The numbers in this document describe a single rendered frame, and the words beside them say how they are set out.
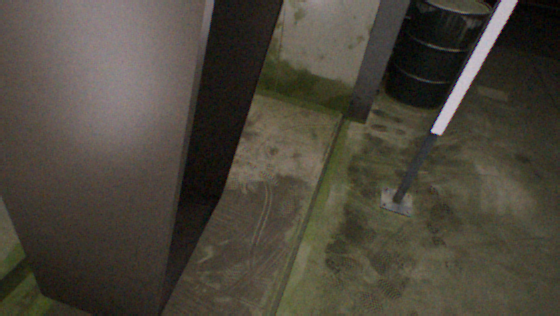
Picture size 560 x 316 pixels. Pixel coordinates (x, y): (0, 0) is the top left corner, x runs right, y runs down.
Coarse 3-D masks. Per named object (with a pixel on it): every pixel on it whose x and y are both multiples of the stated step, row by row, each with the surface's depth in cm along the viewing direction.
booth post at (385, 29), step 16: (384, 0) 222; (400, 0) 219; (384, 16) 228; (400, 16) 224; (384, 32) 234; (368, 48) 244; (384, 48) 240; (368, 64) 251; (384, 64) 247; (368, 80) 259; (352, 96) 271; (368, 96) 267; (352, 112) 280; (368, 112) 276
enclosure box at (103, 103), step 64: (0, 0) 38; (64, 0) 36; (128, 0) 35; (192, 0) 33; (256, 0) 90; (0, 64) 45; (64, 64) 42; (128, 64) 40; (192, 64) 38; (256, 64) 102; (0, 128) 54; (64, 128) 50; (128, 128) 47; (192, 128) 125; (0, 192) 67; (64, 192) 61; (128, 192) 57; (192, 192) 144; (64, 256) 80; (128, 256) 72
